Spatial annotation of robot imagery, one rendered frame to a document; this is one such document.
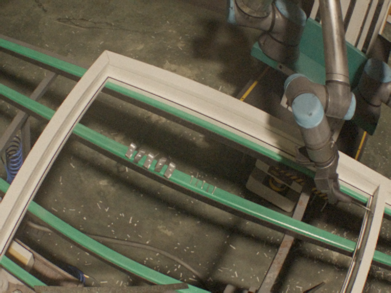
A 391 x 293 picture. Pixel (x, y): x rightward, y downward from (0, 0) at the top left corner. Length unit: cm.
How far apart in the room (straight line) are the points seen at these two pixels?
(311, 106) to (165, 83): 52
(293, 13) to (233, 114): 65
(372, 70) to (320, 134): 79
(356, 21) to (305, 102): 97
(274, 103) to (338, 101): 118
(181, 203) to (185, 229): 14
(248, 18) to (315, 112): 82
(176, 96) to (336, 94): 52
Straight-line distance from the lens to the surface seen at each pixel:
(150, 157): 167
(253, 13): 216
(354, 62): 239
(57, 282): 171
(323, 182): 157
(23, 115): 181
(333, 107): 160
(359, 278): 156
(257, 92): 277
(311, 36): 241
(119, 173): 272
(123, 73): 184
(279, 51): 233
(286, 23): 224
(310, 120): 145
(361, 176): 180
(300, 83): 157
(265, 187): 268
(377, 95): 226
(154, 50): 334
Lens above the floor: 215
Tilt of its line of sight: 48 degrees down
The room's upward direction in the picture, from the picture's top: 18 degrees clockwise
